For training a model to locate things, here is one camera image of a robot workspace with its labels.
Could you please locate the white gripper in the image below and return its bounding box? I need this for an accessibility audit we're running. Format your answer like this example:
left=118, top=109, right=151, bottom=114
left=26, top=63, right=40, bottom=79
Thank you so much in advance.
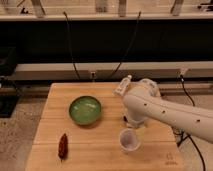
left=125, top=114, right=147, bottom=129

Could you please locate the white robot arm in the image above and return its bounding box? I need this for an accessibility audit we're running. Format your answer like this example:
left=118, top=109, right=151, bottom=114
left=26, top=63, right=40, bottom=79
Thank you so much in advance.
left=123, top=79, right=213, bottom=143

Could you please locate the green ceramic bowl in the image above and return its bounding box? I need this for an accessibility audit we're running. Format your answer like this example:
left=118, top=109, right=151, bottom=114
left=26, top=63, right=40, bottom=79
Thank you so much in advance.
left=69, top=96, right=102, bottom=125

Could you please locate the white plastic bottle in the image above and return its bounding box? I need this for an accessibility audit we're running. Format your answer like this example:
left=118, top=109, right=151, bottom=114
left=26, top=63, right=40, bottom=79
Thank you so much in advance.
left=115, top=75, right=132, bottom=96

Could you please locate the red dried chili pepper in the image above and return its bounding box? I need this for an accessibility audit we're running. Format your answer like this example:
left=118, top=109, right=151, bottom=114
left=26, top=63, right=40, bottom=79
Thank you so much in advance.
left=58, top=134, right=68, bottom=160

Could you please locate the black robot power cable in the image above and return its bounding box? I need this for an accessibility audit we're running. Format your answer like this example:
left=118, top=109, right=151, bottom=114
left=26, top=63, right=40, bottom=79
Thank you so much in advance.
left=172, top=74, right=207, bottom=171

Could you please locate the white wall outlet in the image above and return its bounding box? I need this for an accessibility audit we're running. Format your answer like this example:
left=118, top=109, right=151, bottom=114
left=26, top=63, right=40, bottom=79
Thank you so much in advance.
left=89, top=70, right=97, bottom=81

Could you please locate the right black hanging cable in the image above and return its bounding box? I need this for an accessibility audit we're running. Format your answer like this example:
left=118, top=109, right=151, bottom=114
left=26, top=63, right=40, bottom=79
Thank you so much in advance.
left=104, top=10, right=142, bottom=81

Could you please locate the black hanging cable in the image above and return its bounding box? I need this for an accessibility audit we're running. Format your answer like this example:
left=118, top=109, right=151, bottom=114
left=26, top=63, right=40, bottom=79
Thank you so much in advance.
left=62, top=11, right=82, bottom=81
left=104, top=10, right=142, bottom=81

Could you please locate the left black hanging cable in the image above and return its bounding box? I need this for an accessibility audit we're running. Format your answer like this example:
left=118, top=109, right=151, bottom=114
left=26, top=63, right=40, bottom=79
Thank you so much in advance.
left=62, top=11, right=82, bottom=81

